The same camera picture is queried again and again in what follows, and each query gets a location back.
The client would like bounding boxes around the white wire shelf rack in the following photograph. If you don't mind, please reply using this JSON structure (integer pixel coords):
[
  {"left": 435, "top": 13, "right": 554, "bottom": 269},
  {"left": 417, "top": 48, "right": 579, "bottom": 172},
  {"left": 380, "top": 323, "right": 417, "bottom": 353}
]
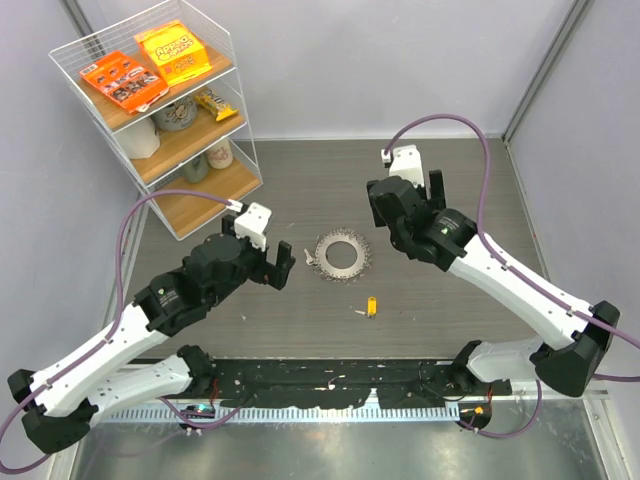
[{"left": 49, "top": 1, "right": 262, "bottom": 240}]

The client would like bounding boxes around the metal disc with keyrings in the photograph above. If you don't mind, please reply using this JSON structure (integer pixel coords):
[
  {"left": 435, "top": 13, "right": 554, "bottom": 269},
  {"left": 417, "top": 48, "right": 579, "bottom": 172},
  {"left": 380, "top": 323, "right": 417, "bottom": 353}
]
[{"left": 309, "top": 227, "right": 373, "bottom": 283}]

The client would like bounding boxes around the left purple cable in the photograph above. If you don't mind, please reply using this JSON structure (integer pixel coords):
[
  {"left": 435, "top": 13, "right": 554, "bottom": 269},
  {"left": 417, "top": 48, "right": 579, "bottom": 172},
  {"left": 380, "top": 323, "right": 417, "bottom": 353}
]
[{"left": 0, "top": 189, "right": 241, "bottom": 474}]

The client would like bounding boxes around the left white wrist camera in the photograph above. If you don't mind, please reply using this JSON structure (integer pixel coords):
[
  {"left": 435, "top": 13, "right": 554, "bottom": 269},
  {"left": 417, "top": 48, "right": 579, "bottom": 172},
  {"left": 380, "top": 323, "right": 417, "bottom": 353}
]
[{"left": 233, "top": 202, "right": 273, "bottom": 252}]

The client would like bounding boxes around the yellow candy bar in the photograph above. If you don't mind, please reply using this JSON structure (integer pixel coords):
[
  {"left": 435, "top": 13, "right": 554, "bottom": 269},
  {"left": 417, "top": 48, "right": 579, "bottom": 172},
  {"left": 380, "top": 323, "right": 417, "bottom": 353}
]
[{"left": 194, "top": 88, "right": 239, "bottom": 122}]

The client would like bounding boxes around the green grey can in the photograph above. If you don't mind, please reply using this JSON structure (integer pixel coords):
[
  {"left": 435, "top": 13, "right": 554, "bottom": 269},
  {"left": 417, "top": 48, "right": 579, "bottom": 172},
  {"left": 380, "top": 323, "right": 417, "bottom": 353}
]
[{"left": 181, "top": 154, "right": 210, "bottom": 184}]

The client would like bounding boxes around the beige printed cup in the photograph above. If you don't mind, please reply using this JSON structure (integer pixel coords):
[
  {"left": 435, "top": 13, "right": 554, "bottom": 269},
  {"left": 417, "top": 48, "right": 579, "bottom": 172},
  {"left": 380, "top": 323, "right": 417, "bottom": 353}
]
[{"left": 204, "top": 138, "right": 234, "bottom": 170}]

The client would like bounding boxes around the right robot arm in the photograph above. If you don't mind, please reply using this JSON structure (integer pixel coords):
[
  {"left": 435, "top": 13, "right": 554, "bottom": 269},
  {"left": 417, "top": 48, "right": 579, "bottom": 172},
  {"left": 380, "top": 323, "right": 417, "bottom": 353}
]
[{"left": 366, "top": 170, "right": 620, "bottom": 397}]

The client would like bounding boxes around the slotted cable duct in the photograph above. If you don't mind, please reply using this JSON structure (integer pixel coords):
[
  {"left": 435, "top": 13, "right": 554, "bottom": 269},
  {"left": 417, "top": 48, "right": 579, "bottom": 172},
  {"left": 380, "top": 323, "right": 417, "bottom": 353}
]
[{"left": 102, "top": 401, "right": 460, "bottom": 424}]

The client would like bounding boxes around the yellow apple snack box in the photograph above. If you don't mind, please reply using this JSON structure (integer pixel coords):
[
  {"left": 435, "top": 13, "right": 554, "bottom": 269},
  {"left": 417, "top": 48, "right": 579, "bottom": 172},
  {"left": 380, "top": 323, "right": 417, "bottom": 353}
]
[{"left": 134, "top": 20, "right": 212, "bottom": 87}]

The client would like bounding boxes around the white paper roll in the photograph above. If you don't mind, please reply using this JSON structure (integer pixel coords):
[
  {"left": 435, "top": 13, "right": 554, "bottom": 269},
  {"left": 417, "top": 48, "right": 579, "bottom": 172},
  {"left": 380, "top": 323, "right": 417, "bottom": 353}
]
[{"left": 114, "top": 117, "right": 160, "bottom": 160}]

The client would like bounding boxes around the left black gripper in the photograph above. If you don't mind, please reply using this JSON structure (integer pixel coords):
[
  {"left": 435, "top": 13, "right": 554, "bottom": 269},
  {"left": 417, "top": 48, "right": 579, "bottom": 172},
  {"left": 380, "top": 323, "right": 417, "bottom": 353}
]
[{"left": 208, "top": 214, "right": 295, "bottom": 306}]

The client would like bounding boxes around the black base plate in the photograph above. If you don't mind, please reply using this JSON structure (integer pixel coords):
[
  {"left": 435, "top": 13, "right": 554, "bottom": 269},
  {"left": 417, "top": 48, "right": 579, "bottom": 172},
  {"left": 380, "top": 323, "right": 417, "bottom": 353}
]
[{"left": 154, "top": 357, "right": 514, "bottom": 409}]

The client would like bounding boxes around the small silver key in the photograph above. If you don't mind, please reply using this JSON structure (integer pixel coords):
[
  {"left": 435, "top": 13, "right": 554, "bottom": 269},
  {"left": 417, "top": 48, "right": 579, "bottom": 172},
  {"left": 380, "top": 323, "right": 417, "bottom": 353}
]
[{"left": 304, "top": 249, "right": 318, "bottom": 268}]

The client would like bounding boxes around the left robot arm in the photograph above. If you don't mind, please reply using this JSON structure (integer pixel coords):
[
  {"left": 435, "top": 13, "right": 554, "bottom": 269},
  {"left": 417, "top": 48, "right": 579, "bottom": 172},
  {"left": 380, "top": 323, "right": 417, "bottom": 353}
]
[{"left": 8, "top": 213, "right": 295, "bottom": 455}]

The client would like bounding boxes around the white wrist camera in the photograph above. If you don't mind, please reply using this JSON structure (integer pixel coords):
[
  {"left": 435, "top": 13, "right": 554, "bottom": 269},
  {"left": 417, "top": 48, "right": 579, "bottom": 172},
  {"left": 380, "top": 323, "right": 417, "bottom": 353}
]
[
  {"left": 381, "top": 145, "right": 425, "bottom": 188},
  {"left": 233, "top": 202, "right": 273, "bottom": 252}
]

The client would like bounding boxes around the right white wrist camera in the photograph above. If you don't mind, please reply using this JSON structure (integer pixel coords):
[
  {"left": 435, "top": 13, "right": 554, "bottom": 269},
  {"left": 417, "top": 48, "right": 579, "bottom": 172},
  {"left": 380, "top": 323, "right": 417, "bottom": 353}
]
[{"left": 381, "top": 145, "right": 425, "bottom": 188}]

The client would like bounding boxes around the orange snack box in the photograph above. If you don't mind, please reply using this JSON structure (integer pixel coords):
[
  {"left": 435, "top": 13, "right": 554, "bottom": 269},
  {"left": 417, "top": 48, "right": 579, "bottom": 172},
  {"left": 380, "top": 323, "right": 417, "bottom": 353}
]
[{"left": 79, "top": 51, "right": 169, "bottom": 114}]

